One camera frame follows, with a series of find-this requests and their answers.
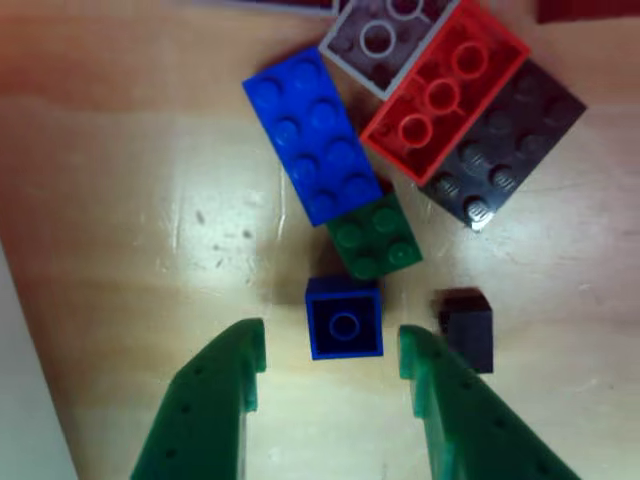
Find blue 2x4 lego brick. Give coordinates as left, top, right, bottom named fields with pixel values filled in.
left=241, top=46, right=384, bottom=227

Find red 2x4 lego brick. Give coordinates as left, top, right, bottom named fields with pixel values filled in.
left=359, top=0, right=532, bottom=184

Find white plastic bin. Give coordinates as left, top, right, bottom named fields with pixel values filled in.
left=0, top=234, right=76, bottom=480

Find small black lego piece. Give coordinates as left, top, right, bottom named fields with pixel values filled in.
left=432, top=287, right=496, bottom=375

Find brown long lego brick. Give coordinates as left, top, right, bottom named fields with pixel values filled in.
left=535, top=0, right=640, bottom=25

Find blue 2x2 lego brick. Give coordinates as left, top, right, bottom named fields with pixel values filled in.
left=304, top=274, right=386, bottom=361

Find green 2x2 lego brick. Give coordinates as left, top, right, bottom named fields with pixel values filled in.
left=325, top=192, right=424, bottom=281

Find black 2x4 lego brick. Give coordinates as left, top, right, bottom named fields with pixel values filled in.
left=417, top=58, right=589, bottom=232

